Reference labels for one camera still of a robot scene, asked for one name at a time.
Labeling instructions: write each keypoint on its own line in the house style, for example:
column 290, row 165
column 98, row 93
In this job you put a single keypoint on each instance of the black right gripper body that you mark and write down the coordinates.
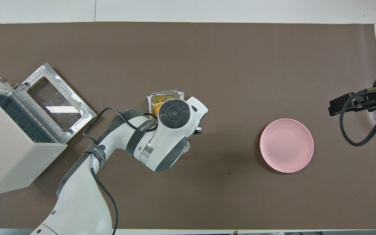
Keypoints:
column 372, row 102

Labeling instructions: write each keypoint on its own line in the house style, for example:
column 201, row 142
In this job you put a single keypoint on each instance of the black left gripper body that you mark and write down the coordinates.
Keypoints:
column 199, row 129

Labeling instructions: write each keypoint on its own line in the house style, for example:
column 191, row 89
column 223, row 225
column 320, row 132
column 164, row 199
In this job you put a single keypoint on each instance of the sliced orange bread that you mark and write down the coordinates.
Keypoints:
column 158, row 107

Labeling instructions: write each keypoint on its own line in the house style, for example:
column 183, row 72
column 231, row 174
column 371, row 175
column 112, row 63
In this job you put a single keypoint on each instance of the aluminium foil tray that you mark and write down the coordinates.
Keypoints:
column 166, row 95

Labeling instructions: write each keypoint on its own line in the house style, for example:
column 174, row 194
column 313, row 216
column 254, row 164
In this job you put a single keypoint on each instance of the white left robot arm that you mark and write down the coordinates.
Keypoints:
column 83, row 202

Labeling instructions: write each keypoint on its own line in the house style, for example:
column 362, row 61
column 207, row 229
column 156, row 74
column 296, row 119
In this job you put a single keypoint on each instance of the glass oven door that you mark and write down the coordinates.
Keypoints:
column 55, row 98

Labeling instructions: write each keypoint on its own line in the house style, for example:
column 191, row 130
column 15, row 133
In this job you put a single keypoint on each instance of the cream toaster oven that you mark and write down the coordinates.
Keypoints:
column 8, row 163

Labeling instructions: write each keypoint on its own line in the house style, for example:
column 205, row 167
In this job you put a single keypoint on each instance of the pink round plate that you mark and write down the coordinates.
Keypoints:
column 287, row 145

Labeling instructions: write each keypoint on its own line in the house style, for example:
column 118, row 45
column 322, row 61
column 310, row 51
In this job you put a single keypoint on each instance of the brown table mat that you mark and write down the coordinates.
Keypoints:
column 240, row 65

